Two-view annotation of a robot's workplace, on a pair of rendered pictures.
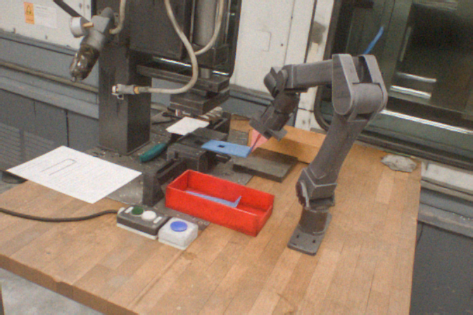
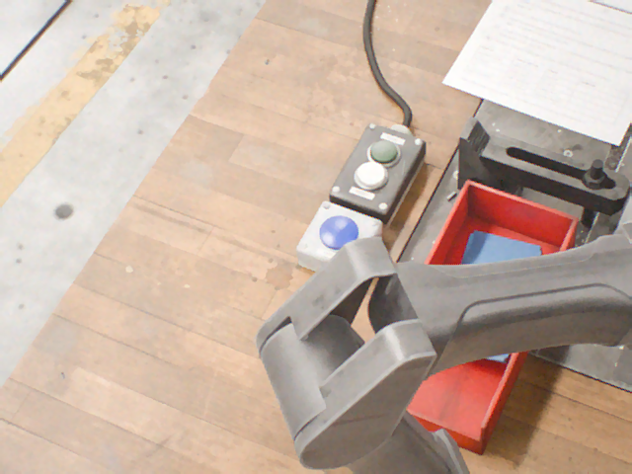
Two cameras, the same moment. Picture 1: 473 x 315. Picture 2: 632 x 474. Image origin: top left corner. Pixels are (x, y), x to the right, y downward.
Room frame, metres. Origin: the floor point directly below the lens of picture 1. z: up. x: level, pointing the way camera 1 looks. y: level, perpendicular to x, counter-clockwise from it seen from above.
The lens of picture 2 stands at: (0.99, -0.61, 1.99)
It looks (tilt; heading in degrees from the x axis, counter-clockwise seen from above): 55 degrees down; 103
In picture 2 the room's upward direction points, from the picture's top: 7 degrees counter-clockwise
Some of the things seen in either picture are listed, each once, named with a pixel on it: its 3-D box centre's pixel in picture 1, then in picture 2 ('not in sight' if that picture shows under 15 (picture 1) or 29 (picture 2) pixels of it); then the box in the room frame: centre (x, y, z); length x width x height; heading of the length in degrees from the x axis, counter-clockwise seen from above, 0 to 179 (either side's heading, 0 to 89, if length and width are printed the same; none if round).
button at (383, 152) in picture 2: (137, 213); (383, 156); (0.90, 0.21, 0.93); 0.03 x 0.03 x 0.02
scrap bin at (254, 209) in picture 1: (219, 200); (474, 312); (1.00, 0.02, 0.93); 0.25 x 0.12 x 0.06; 70
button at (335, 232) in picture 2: (178, 228); (339, 235); (0.86, 0.11, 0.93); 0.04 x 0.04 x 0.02
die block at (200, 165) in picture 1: (198, 154); not in sight; (1.25, 0.11, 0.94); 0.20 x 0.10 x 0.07; 160
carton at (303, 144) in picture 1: (288, 142); not in sight; (1.45, -0.18, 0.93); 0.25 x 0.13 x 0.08; 70
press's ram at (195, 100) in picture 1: (181, 58); not in sight; (1.26, 0.18, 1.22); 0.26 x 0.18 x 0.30; 70
